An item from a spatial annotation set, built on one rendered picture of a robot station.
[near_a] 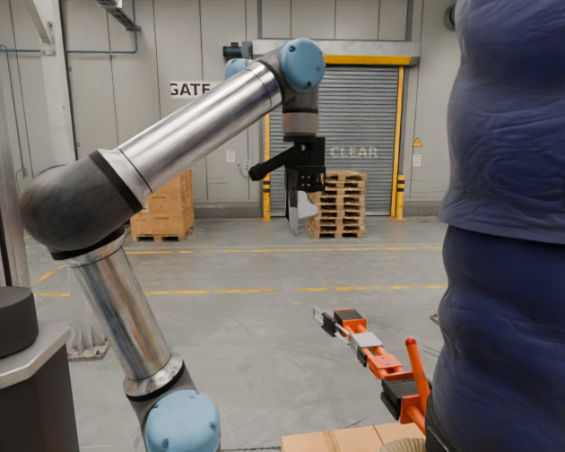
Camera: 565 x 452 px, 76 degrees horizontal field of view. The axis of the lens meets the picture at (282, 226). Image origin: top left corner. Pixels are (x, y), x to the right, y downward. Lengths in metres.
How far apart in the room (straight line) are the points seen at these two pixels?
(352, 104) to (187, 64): 4.23
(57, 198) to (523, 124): 0.51
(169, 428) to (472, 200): 0.54
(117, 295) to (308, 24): 9.85
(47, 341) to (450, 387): 0.45
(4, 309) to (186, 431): 0.39
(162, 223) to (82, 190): 6.91
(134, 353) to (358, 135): 9.50
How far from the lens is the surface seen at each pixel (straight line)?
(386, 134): 10.19
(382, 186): 10.22
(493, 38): 0.46
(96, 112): 10.59
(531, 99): 0.44
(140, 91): 10.28
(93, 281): 0.66
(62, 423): 0.40
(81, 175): 0.51
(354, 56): 9.79
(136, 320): 0.70
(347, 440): 1.73
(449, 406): 0.56
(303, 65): 0.59
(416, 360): 0.82
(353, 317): 1.13
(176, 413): 0.69
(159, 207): 7.36
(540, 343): 0.48
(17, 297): 0.36
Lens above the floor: 1.68
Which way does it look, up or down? 11 degrees down
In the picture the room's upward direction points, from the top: straight up
